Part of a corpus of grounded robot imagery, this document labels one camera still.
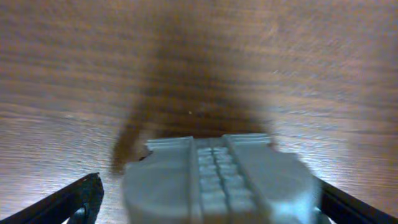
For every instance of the red grey toy fire truck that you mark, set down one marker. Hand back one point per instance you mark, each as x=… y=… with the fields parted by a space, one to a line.
x=237 y=178

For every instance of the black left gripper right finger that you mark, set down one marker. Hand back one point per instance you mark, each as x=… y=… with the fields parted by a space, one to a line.
x=344 y=208

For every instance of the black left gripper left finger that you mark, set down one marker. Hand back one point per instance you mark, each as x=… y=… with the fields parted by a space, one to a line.
x=78 y=202

